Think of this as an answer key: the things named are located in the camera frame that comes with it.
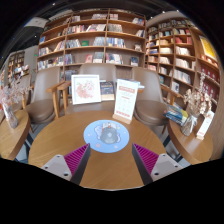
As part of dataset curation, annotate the curved wooden bookshelf with books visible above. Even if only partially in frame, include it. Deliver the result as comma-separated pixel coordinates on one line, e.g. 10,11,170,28
144,14,223,111

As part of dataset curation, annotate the glass vase with dried flowers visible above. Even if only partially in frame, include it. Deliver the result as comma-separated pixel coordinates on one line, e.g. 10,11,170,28
179,71,213,137

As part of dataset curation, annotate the brown leather wooden armchair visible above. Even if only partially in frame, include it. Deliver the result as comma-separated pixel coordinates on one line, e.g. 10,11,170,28
133,66,176,127
56,63,134,114
24,66,69,126

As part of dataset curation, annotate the grey computer mouse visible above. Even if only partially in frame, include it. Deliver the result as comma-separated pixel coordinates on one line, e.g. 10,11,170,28
99,122,117,145

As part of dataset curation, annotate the wide wooden bookshelf with books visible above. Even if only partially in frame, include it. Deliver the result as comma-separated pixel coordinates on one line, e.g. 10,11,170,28
36,8,148,81

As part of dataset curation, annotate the white red sign wooden base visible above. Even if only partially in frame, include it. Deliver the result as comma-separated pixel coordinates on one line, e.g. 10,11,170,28
112,78,140,125

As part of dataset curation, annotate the small white table sign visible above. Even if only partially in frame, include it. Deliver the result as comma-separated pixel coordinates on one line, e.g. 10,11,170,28
195,110,215,141

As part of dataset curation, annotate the dark blue book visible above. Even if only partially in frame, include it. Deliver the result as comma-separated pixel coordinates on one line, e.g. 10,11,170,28
99,80,116,102

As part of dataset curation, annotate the stack of books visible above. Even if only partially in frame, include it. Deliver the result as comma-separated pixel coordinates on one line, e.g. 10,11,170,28
163,103,189,127

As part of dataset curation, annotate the round light blue mouse pad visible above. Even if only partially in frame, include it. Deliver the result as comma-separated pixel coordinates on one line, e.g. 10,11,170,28
82,119,130,154

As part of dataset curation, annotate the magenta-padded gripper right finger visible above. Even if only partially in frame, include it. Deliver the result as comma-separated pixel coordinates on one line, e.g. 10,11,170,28
131,143,184,186

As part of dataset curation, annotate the white framed floral picture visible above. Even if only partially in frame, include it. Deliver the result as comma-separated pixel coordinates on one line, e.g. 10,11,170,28
70,73,102,106

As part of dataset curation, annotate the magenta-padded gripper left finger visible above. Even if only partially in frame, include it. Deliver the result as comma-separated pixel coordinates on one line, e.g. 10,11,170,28
40,143,92,186

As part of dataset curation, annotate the small distant wooden bookshelf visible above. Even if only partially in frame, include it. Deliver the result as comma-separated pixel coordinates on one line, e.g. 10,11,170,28
6,50,27,81

